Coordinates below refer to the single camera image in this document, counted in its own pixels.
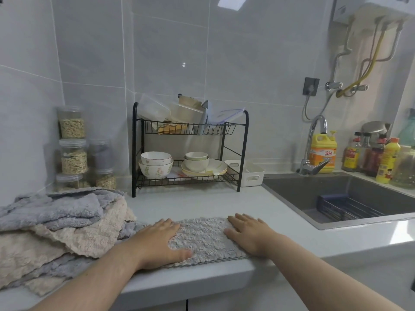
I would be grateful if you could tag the person's right hand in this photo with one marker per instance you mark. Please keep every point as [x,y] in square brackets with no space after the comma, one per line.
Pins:
[253,236]

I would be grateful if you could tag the person's left hand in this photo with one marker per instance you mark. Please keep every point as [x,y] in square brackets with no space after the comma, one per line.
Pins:
[155,242]

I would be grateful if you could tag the grey checked towel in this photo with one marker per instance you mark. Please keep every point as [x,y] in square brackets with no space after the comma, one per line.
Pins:
[207,236]

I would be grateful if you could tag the pile of fluffy cloths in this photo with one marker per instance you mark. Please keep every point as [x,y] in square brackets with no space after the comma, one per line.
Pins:
[65,229]

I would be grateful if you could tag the person's left forearm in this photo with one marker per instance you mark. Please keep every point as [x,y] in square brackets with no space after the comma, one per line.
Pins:
[87,285]

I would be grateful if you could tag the person's right forearm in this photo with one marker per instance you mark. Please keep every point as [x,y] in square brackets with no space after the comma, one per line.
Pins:
[324,281]

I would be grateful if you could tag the grey kitchen sink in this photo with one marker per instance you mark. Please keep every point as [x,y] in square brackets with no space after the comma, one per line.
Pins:
[288,191]

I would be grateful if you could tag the white plastic basket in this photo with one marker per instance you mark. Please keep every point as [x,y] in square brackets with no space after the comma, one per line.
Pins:
[249,176]

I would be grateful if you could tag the pale green rice paddle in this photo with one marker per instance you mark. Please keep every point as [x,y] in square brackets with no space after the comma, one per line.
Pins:
[216,172]

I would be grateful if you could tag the small bowls on plates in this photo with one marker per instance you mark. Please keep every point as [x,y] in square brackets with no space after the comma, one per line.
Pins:
[194,174]

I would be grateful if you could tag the small clear jar of oats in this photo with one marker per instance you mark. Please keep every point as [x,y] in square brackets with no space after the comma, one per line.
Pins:
[106,180]

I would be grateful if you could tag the small white bowl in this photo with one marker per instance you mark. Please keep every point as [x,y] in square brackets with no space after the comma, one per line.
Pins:
[196,155]
[196,165]

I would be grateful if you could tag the blue sink drain rack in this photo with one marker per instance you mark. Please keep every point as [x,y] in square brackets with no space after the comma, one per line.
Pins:
[337,207]

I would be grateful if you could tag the chrome faucet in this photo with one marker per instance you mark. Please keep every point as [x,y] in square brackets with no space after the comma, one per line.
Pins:
[308,152]

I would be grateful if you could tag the clear jar grey contents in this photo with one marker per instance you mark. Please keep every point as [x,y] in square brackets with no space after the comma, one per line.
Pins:
[101,157]

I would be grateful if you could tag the short clear plastic jar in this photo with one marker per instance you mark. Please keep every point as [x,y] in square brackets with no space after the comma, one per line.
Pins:
[68,182]

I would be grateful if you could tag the yellow detergent bottle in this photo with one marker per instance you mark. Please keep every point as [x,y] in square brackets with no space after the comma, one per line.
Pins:
[324,153]

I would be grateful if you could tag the yellow dish cloth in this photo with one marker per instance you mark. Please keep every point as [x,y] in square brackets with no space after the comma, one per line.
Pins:
[172,128]

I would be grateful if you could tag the blue rimmed container lid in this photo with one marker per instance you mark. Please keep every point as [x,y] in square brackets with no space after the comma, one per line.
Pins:
[228,115]

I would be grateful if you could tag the yellow label sauce bottle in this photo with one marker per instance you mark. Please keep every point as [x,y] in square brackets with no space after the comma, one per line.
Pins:
[351,158]

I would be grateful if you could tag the grey plastic lid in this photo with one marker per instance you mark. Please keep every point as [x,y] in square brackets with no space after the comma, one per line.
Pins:
[203,118]

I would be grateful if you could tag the large clear food container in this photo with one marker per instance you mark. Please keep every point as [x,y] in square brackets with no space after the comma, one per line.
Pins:
[186,114]

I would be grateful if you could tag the clear plastic food container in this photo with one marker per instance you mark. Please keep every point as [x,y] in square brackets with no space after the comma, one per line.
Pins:
[154,108]

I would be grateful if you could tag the group of condiment bottles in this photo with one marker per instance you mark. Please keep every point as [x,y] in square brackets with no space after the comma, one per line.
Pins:
[374,161]

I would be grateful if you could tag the tan lid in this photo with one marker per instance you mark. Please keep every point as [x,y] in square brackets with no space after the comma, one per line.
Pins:
[189,101]

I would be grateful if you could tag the yellow squeeze bottle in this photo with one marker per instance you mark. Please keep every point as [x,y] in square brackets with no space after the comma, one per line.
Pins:
[387,165]

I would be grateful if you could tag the steel pot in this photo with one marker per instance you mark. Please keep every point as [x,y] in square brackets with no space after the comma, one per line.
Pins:
[374,128]

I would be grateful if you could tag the clear glass bottle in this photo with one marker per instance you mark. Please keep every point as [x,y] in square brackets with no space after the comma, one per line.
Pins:
[403,171]

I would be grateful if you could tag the chrome water valve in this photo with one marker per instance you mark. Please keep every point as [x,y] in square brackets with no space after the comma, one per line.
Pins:
[334,86]
[359,88]

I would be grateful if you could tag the green spray bottle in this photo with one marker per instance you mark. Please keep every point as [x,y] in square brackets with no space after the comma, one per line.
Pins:
[408,129]

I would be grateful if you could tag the metal water pipe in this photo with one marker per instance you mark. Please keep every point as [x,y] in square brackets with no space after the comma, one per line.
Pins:
[395,45]
[335,61]

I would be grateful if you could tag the black wall socket with plug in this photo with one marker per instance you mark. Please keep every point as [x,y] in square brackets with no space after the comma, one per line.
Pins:
[311,86]

